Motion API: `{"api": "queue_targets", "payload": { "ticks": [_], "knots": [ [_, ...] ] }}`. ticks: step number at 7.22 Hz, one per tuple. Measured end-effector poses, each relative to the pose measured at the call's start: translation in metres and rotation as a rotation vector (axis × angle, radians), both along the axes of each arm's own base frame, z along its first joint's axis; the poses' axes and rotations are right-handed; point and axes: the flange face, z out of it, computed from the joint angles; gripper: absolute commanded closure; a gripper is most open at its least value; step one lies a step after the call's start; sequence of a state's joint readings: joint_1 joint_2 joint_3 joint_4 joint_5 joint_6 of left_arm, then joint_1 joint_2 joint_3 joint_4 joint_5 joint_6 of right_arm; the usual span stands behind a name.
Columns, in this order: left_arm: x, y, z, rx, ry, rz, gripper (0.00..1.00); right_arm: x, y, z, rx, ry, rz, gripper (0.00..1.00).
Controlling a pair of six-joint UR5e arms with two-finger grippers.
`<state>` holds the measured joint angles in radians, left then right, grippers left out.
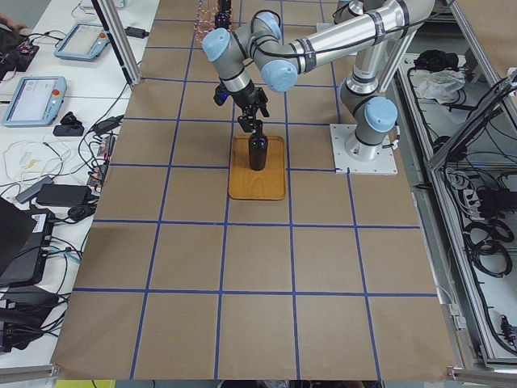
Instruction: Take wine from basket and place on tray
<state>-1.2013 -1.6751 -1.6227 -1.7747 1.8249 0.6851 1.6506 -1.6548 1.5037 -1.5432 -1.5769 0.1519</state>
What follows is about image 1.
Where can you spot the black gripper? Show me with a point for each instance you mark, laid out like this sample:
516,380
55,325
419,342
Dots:
247,97

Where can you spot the dark wine bottle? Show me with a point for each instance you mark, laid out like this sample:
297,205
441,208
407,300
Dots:
223,16
257,147

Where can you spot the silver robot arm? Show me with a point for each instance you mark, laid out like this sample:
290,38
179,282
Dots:
280,65

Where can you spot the wooden tray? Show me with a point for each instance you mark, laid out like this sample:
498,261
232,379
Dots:
267,184

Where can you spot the dark wine bottle in basket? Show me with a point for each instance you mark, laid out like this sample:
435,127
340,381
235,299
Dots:
223,16

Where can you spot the black power adapter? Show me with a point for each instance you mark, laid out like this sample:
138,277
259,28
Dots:
136,32

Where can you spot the blue teach pendant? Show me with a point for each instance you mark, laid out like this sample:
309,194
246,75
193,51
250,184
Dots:
36,102
84,42

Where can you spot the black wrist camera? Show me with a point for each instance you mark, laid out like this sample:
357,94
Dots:
221,94

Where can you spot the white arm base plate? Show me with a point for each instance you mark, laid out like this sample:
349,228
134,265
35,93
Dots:
354,157

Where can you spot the copper wire bottle basket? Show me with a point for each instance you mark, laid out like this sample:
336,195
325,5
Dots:
204,22

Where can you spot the aluminium frame post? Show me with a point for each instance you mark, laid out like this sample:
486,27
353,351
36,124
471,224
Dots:
113,26

